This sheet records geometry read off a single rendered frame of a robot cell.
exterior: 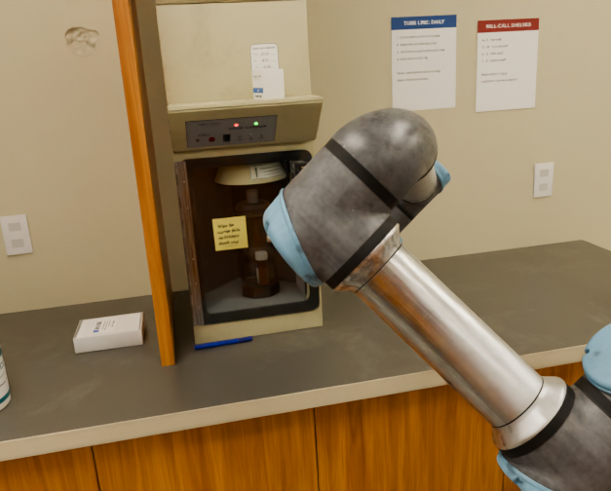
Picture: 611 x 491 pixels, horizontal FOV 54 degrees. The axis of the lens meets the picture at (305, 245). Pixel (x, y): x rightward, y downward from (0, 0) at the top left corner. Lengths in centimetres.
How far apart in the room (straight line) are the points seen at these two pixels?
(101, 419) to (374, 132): 81
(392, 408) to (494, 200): 98
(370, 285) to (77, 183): 126
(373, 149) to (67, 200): 128
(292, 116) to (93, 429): 74
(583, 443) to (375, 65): 137
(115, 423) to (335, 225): 70
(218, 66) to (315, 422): 79
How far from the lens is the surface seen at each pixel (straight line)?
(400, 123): 73
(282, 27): 139
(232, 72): 137
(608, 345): 81
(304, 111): 130
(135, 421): 125
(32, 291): 194
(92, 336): 155
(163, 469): 134
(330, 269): 71
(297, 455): 137
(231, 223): 140
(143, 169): 129
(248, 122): 130
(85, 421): 128
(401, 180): 72
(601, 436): 79
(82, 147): 182
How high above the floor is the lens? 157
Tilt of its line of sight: 16 degrees down
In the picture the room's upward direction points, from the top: 3 degrees counter-clockwise
